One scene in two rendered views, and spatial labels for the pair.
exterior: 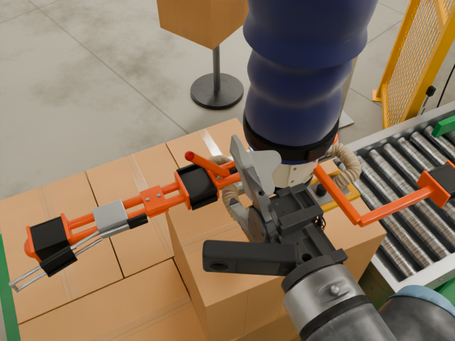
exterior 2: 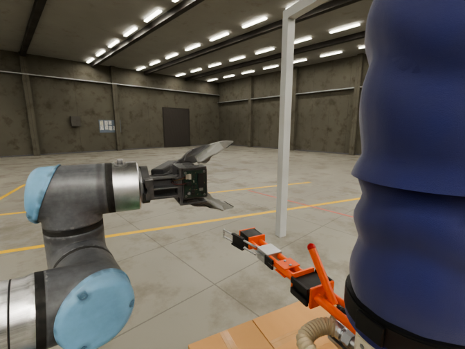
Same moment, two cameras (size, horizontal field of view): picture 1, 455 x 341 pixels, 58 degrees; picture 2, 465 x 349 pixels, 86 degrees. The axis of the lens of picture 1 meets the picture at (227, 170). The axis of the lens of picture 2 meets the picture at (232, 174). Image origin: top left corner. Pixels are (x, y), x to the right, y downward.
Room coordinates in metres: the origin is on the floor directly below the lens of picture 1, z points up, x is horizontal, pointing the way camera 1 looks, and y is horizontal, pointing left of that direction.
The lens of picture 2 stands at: (0.38, -0.56, 1.69)
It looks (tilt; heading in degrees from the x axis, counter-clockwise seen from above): 11 degrees down; 90
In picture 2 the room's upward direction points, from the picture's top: straight up
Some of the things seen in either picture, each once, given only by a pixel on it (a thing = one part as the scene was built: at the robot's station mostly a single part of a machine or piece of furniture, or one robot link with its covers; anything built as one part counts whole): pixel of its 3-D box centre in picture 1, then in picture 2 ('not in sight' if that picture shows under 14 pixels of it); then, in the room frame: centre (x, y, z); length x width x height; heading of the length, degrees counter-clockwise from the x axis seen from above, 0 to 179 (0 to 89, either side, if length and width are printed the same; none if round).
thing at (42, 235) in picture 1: (51, 237); (252, 237); (0.46, 0.39, 1.24); 0.08 x 0.07 x 0.05; 116
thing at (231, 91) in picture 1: (216, 57); not in sight; (2.41, 0.08, 0.31); 0.40 x 0.40 x 0.62
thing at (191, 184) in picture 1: (196, 185); (311, 286); (0.61, 0.08, 1.24); 0.10 x 0.08 x 0.06; 26
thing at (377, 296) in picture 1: (336, 238); not in sight; (0.89, -0.47, 0.48); 0.70 x 0.03 x 0.15; 27
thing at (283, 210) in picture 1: (292, 239); (174, 182); (0.27, -0.08, 1.58); 0.12 x 0.09 x 0.08; 25
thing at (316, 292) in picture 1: (321, 296); (128, 184); (0.19, -0.11, 1.58); 0.09 x 0.05 x 0.10; 115
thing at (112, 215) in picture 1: (112, 218); (268, 254); (0.52, 0.27, 1.23); 0.07 x 0.07 x 0.04; 26
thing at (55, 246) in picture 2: not in sight; (79, 256); (0.11, -0.16, 1.46); 0.12 x 0.09 x 0.12; 129
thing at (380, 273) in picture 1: (342, 225); not in sight; (0.89, -0.47, 0.58); 0.70 x 0.03 x 0.06; 27
